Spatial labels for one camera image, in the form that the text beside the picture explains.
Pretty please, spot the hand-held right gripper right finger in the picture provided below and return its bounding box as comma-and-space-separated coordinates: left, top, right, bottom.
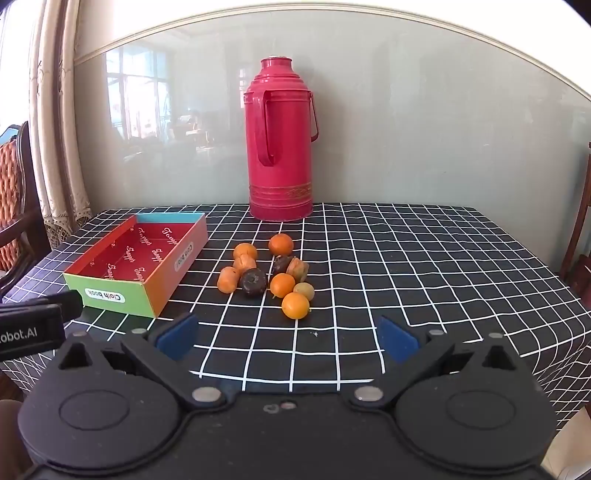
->
348, 315, 519, 411

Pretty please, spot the dark wooden chair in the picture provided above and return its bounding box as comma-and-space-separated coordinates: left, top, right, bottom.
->
558, 142, 591, 297

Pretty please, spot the beige lace curtain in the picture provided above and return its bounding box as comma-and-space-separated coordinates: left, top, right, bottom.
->
28, 0, 94, 241

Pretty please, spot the large dark passion fruit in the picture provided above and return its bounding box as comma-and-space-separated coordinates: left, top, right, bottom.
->
239, 268, 269, 299

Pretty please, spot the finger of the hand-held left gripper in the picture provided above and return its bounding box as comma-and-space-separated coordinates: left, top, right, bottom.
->
0, 290, 85, 320

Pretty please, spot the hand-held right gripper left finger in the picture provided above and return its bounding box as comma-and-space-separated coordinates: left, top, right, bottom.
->
58, 311, 229, 411

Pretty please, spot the wooden chair orange cushion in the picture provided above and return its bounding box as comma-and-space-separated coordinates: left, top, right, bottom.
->
0, 121, 52, 298

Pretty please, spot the colourful cardboard box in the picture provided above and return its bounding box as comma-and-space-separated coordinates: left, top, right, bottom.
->
63, 212, 208, 319

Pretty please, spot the brown wrinkled fruit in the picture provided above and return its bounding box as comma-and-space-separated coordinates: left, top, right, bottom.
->
285, 258, 309, 284

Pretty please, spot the red thermos flask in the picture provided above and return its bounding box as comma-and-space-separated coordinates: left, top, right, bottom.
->
243, 56, 320, 221

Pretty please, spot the black white checkered tablecloth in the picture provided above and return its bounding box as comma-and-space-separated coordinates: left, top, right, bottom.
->
0, 203, 591, 430

